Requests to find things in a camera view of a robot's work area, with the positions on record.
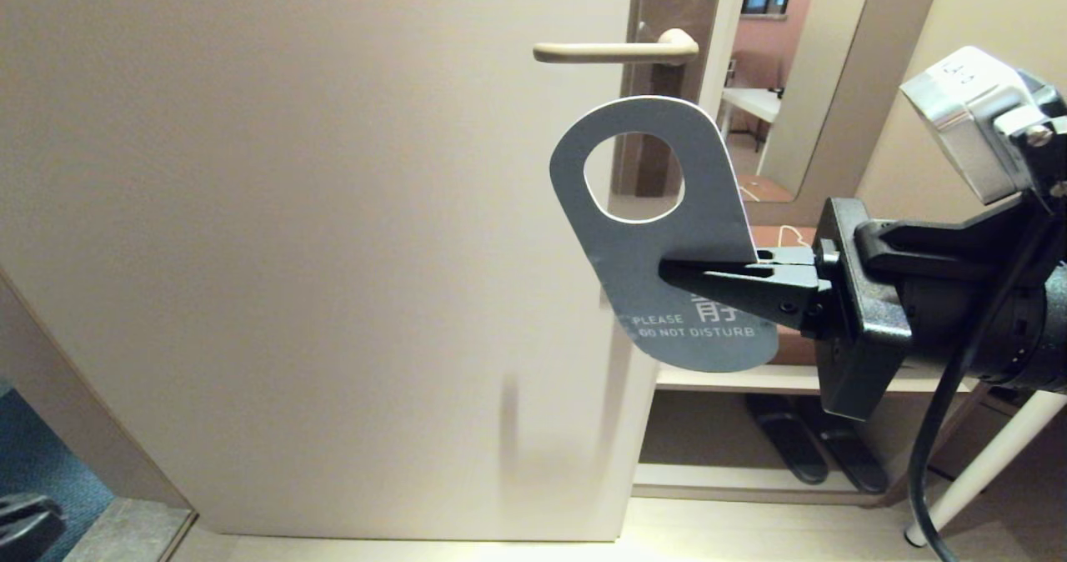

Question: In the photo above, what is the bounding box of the blue and white door hanger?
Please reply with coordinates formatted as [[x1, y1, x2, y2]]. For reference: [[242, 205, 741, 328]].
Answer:
[[549, 95, 780, 374]]

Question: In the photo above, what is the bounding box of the beige room door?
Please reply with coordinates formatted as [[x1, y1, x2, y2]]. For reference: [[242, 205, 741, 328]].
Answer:
[[0, 0, 749, 544]]

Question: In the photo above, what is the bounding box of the white bench seat board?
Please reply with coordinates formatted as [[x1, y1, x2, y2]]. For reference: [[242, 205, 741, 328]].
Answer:
[[655, 364, 976, 396]]

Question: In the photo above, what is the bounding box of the black slipper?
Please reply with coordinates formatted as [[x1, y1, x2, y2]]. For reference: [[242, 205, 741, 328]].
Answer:
[[796, 395, 890, 496], [744, 394, 830, 487]]

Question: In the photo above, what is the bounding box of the white bench base board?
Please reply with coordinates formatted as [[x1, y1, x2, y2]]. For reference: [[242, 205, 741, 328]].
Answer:
[[631, 463, 886, 509]]

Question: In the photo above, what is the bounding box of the white table leg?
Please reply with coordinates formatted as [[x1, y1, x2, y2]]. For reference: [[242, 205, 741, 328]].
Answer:
[[904, 391, 1067, 549]]

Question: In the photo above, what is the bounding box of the black right camera mount bracket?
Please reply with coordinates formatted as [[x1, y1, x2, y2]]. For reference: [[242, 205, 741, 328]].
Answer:
[[854, 103, 1067, 288]]

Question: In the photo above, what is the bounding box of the wall mirror brown frame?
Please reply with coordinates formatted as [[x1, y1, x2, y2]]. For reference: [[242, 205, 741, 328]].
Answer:
[[717, 0, 947, 229]]

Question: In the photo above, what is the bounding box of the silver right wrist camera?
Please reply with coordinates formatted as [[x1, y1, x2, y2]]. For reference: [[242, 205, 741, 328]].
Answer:
[[900, 45, 1043, 206]]

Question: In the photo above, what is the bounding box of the beige lever door handle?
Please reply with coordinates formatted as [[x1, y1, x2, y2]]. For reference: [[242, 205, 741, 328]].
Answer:
[[533, 28, 699, 65]]

